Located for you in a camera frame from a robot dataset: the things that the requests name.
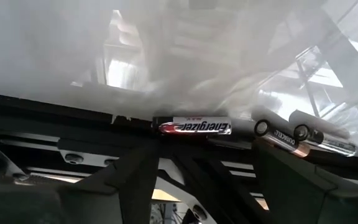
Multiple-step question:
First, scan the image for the silver black battery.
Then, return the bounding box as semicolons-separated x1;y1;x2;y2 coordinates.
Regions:
293;124;358;157

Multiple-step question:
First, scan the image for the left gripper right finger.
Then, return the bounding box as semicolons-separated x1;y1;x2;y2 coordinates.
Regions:
252;138;358;224

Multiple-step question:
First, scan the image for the silver bolted frame bracket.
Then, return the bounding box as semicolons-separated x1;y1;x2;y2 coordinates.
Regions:
58;149;119;168

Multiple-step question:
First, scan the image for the silver red Energizer battery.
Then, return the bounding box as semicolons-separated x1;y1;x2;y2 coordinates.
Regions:
152;116;232;136

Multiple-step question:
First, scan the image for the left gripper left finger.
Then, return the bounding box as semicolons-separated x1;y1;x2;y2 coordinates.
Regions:
0;139;160;224

